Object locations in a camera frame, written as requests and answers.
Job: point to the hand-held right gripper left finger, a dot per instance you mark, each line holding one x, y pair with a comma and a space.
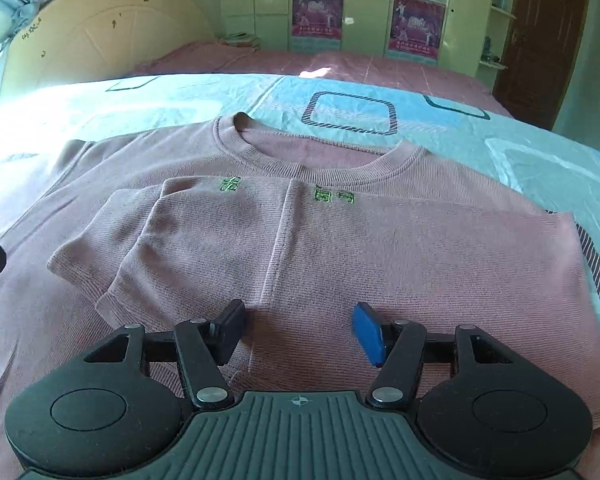
228, 332

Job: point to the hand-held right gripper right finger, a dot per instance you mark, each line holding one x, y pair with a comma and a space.
369, 332

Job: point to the pink knit sweater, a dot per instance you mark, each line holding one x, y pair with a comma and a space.
380, 240

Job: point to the light blue patterned bedsheet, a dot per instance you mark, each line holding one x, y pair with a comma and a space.
180, 105

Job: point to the cream wooden headboard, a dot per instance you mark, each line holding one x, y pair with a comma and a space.
105, 35

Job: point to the pink checked bed sheet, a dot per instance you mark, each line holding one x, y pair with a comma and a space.
330, 66

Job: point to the dark shelf clutter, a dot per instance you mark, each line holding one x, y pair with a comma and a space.
488, 50

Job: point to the pale green wardrobe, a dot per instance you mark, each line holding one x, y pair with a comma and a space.
365, 15

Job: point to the brown wooden door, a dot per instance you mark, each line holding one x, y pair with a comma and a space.
545, 35

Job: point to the large pink wall poster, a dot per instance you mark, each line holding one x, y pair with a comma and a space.
416, 27
317, 10

